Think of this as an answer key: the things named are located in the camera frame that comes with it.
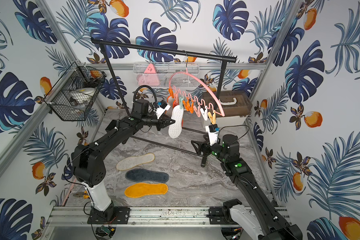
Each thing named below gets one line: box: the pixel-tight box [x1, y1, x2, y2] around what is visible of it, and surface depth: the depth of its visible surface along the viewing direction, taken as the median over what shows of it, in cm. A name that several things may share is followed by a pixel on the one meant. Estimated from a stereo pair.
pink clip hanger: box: [167, 50, 225, 125], surface depth 67 cm
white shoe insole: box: [168, 105, 184, 139], surface depth 84 cm
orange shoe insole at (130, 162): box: [116, 152, 155, 171], surface depth 95 cm
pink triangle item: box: [137, 63, 160, 87], surface depth 92 cm
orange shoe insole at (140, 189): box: [124, 183, 169, 199], surface depth 85 cm
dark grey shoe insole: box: [125, 168, 170, 183], surface depth 90 cm
